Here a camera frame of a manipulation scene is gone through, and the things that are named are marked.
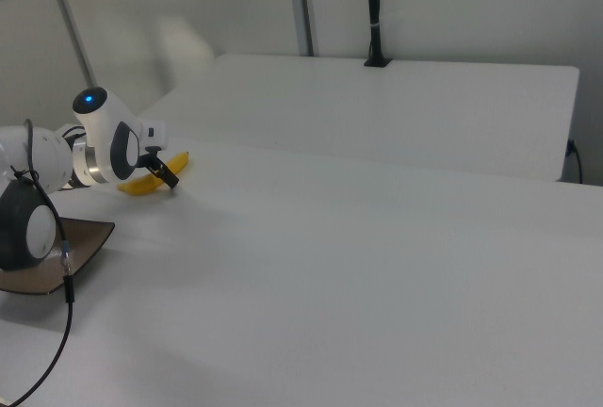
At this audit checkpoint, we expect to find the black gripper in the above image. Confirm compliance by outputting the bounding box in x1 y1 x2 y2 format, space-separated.
65 145 182 191

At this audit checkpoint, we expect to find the yellow banana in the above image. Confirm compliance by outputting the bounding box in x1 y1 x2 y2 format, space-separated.
116 150 191 198

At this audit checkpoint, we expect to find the brown square ceramic plate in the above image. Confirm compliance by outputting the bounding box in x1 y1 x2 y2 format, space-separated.
0 217 117 296

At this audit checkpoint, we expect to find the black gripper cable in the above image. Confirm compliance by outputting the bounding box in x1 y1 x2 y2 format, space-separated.
0 118 77 395

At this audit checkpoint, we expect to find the grey metal frame post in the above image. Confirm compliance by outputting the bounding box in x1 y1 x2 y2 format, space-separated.
285 0 316 57
42 0 99 89

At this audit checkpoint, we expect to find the black camera pole with base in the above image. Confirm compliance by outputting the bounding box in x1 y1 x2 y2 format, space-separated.
363 0 394 70

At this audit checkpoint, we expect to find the black cable at table edge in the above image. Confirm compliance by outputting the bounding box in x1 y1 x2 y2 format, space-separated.
566 138 584 186

